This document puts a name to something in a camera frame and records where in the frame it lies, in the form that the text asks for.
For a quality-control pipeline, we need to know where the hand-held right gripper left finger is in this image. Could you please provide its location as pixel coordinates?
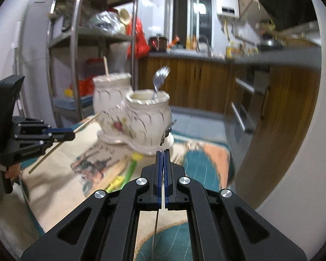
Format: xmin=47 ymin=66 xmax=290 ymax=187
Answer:
xmin=20 ymin=152 xmax=163 ymax=261

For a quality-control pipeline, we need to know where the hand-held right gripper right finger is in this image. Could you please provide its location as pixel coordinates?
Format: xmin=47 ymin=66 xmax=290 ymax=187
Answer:
xmin=164 ymin=149 xmax=307 ymax=261

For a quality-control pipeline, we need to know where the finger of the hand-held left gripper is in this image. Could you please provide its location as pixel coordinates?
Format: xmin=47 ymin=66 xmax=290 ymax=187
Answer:
xmin=12 ymin=116 xmax=76 ymax=140
xmin=5 ymin=136 xmax=75 ymax=167

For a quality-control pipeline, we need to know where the yellow green plastic spoon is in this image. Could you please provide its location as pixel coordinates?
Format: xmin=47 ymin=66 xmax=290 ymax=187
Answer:
xmin=106 ymin=153 xmax=143 ymax=192

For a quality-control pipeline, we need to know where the metal spoon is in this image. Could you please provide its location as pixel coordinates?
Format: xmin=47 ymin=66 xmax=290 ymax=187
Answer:
xmin=152 ymin=119 xmax=178 ymax=261

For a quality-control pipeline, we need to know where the white floral ceramic jar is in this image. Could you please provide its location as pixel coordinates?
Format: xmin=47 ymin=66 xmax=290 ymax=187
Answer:
xmin=92 ymin=73 xmax=133 ymax=142
xmin=124 ymin=89 xmax=175 ymax=156

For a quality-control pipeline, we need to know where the person's left hand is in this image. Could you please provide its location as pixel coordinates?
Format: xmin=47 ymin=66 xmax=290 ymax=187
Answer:
xmin=0 ymin=156 xmax=20 ymax=190

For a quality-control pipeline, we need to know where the blue plastic bin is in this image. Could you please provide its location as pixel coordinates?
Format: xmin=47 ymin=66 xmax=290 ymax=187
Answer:
xmin=53 ymin=97 xmax=95 ymax=118

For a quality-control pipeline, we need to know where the crumpled red plastic bag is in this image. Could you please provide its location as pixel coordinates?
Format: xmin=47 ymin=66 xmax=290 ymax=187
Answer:
xmin=78 ymin=58 xmax=104 ymax=97

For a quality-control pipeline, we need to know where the metal fork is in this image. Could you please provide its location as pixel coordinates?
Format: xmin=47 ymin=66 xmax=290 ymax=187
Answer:
xmin=151 ymin=65 xmax=171 ymax=100

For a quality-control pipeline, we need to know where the wooden kitchen counter cabinet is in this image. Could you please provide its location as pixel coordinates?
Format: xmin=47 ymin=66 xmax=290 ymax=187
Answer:
xmin=137 ymin=46 xmax=323 ymax=213

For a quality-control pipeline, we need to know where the metal shelf rack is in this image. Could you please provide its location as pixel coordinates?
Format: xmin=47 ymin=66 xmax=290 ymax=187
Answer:
xmin=46 ymin=0 xmax=140 ymax=131

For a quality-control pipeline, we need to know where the white plastic bag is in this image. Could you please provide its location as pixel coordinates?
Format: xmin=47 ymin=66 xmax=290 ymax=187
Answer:
xmin=108 ymin=42 xmax=131 ymax=74

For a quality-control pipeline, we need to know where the dark electric pressure cooker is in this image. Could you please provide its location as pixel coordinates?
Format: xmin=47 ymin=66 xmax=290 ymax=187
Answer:
xmin=148 ymin=35 xmax=168 ymax=53

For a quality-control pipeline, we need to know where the clear plastic bag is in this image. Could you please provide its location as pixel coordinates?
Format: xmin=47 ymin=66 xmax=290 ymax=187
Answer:
xmin=88 ymin=10 xmax=126 ymax=35

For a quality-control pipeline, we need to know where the hanging red plastic bag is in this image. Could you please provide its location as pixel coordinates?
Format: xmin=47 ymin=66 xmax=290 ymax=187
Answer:
xmin=126 ymin=16 xmax=151 ymax=59

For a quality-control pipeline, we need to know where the metal faucet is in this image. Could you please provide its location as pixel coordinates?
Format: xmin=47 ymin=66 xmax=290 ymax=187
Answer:
xmin=197 ymin=35 xmax=214 ymax=57

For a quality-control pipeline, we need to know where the yellow oil bottle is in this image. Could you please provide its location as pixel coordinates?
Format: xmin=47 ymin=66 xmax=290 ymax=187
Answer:
xmin=225 ymin=42 xmax=236 ymax=59

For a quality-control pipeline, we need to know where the beige ceramic cup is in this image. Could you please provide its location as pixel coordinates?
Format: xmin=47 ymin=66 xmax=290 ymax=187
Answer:
xmin=119 ymin=8 xmax=131 ymax=25

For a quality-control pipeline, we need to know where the window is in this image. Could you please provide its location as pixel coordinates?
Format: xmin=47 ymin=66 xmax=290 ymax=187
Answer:
xmin=170 ymin=0 xmax=216 ymax=51

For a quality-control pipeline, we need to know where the black wok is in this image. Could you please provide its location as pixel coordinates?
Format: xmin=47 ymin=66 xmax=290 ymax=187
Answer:
xmin=256 ymin=38 xmax=285 ymax=53

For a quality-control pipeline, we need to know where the white water heater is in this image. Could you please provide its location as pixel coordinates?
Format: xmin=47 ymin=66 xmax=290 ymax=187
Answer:
xmin=214 ymin=0 xmax=240 ymax=20

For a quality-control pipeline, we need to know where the black range hood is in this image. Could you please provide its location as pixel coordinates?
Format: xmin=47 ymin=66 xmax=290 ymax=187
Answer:
xmin=249 ymin=0 xmax=320 ymax=32

